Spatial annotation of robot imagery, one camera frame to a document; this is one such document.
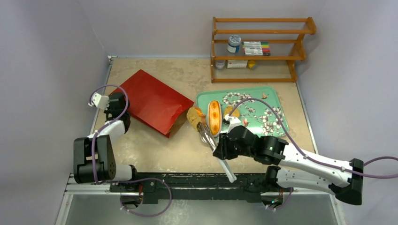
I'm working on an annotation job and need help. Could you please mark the round brown fake bread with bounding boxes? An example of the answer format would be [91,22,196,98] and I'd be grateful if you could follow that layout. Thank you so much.
[223,105,240,118]

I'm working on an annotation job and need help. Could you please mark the small grey jar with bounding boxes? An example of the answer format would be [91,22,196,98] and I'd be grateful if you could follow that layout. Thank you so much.
[214,60,226,70]

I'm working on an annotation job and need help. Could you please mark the metal serving tongs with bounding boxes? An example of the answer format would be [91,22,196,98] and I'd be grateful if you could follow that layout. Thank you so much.
[197,122,237,183]

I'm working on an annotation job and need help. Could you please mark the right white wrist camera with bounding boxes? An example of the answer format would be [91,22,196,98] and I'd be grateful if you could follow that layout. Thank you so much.
[223,114,241,133]

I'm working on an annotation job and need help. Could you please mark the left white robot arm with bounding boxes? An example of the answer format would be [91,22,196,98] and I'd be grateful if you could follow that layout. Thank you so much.
[73,92,140,192]

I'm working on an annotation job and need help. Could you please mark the coloured marker pen set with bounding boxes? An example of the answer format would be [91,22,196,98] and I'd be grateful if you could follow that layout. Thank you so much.
[242,41,271,56]

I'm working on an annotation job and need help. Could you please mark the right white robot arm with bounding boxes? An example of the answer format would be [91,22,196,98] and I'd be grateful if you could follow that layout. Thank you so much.
[213,126,364,205]

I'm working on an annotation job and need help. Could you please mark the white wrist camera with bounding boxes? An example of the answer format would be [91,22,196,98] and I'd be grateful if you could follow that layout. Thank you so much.
[223,114,241,133]
[88,92,109,111]

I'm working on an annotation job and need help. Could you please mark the wooden shelf rack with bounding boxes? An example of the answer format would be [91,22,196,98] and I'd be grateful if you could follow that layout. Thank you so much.
[210,17,317,83]

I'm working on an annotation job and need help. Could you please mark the white jar blue lid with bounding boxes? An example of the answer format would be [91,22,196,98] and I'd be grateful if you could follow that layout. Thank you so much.
[227,35,242,53]

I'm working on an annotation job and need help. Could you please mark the small white box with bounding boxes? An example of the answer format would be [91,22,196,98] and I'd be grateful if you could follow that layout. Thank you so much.
[227,60,248,68]

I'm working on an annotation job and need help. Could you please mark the brown crusty fake bread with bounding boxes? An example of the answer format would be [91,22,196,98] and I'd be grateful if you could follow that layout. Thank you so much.
[186,107,206,131]

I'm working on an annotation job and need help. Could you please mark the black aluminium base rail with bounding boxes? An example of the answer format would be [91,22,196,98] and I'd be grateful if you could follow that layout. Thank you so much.
[63,172,294,206]

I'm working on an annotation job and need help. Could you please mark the red paper bag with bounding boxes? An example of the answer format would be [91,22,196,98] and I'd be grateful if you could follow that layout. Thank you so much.
[120,69,194,138]

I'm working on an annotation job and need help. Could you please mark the yellow small object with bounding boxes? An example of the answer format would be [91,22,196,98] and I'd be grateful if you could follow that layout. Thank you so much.
[247,60,257,70]

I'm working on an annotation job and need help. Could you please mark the long glazed fake bread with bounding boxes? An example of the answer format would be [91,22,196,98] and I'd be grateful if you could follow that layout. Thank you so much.
[207,100,222,136]

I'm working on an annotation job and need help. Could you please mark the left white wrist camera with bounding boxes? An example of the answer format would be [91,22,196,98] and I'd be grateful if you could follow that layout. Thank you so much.
[88,92,109,111]

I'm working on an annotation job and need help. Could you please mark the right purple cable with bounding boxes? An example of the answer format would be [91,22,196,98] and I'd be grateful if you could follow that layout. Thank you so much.
[228,98,398,212]

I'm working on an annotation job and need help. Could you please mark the green floral tray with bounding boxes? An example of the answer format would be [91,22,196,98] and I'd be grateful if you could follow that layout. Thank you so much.
[196,86,288,137]

